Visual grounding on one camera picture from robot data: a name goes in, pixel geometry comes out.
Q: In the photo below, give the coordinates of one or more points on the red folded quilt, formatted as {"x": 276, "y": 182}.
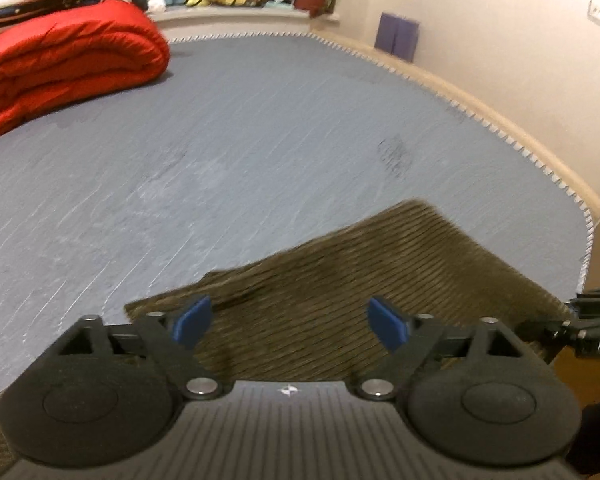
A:
{"x": 65, "y": 60}

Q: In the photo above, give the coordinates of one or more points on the grey quilted mattress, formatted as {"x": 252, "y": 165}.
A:
{"x": 230, "y": 135}

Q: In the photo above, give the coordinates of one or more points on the purple wall panel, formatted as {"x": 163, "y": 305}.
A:
{"x": 397, "y": 36}

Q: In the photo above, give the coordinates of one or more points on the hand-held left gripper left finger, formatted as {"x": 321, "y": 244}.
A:
{"x": 192, "y": 321}

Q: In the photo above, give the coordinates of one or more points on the white wall socket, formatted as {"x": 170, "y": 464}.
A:
{"x": 597, "y": 12}

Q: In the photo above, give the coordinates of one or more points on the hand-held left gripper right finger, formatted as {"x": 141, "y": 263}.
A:
{"x": 387, "y": 324}

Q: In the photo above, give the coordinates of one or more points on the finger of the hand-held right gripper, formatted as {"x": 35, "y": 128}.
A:
{"x": 592, "y": 305}
{"x": 542, "y": 332}

